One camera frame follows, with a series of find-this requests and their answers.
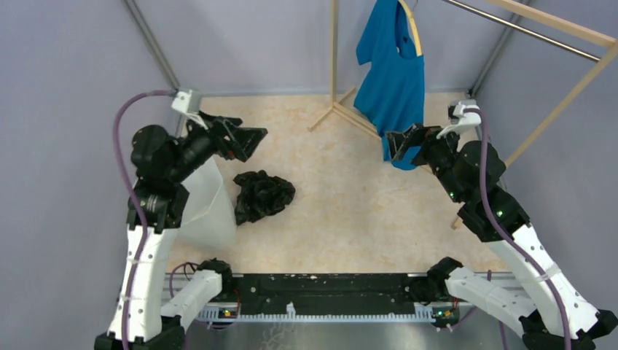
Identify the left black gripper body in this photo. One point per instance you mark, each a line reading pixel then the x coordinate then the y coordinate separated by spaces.
pixel 215 142

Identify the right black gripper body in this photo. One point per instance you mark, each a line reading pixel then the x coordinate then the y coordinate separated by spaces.
pixel 432 150

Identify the black plastic trash bag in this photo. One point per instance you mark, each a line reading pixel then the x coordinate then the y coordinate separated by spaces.
pixel 261 196

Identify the white translucent trash bin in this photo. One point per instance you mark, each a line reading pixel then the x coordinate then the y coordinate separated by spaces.
pixel 208 220

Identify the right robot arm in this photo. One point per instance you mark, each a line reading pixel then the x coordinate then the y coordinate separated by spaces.
pixel 552 314

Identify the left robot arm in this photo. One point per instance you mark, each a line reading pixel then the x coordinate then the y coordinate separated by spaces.
pixel 155 211

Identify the blue t-shirt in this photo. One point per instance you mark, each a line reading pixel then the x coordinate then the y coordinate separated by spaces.
pixel 392 94

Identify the wooden clothes hanger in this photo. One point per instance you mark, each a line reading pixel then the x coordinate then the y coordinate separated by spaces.
pixel 412 25

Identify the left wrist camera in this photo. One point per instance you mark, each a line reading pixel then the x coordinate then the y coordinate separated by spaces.
pixel 187 102

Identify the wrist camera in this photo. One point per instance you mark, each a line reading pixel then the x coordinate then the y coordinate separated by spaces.
pixel 463 115
pixel 187 102

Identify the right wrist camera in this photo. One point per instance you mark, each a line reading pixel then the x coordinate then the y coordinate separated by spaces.
pixel 463 115

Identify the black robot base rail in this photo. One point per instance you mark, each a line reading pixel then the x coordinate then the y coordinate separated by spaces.
pixel 339 297

